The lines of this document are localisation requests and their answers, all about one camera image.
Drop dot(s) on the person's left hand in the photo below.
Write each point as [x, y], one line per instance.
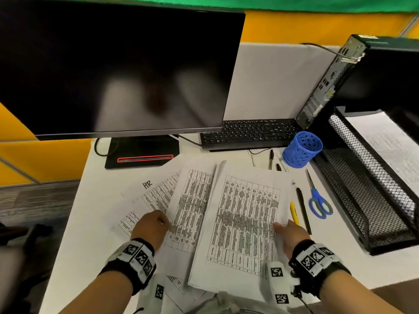
[149, 227]

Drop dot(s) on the person's right hand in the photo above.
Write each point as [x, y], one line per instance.
[294, 235]

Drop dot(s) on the person's left fingers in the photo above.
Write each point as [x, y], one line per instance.
[163, 220]

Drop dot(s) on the person's right thumb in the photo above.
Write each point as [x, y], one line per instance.
[279, 228]

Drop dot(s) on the large printed table paper sheet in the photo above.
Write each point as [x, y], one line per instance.
[242, 219]

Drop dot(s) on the person's right forearm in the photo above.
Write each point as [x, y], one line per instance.
[356, 294]

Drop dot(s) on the person's left forearm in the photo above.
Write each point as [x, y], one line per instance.
[101, 294]

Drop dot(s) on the yellow pen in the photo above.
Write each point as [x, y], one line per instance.
[294, 214]

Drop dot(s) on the handwritten marked printed paper sheet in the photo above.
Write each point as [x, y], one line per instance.
[154, 192]

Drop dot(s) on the long black pen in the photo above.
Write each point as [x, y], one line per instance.
[303, 210]

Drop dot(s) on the narrow printed table paper sheet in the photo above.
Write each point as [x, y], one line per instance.
[191, 205]

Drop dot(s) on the black right wristband with markers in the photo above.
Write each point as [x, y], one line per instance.
[316, 261]

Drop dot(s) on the black wristband with markers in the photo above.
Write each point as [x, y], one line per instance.
[134, 261]
[316, 261]

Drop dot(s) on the black left wristband with markers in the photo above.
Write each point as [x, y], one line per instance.
[134, 261]

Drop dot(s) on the small printed paper sheet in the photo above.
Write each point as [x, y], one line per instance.
[178, 284]

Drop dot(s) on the black pen with silver tip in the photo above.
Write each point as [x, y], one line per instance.
[271, 159]

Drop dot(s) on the black monitor stand base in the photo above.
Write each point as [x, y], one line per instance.
[140, 150]

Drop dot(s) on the blue mesh pen holder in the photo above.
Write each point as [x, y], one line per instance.
[302, 150]

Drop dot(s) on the person's grey clothing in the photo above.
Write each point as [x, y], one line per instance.
[229, 304]

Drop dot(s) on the black mesh document tray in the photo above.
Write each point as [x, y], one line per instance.
[363, 192]

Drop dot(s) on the black computer keyboard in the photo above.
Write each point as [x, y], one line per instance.
[248, 132]

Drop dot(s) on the white paper sheet in tray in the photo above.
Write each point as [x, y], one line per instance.
[389, 143]

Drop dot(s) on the white partition board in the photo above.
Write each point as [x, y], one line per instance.
[275, 81]

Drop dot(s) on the black computer monitor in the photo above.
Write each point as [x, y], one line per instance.
[98, 55]

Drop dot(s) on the black desktop computer tower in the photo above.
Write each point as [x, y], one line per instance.
[376, 75]

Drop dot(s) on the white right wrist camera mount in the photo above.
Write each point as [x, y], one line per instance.
[280, 281]

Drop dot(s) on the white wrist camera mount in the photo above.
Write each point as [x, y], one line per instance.
[154, 292]
[280, 281]

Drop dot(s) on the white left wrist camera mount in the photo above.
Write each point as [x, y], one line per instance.
[154, 292]

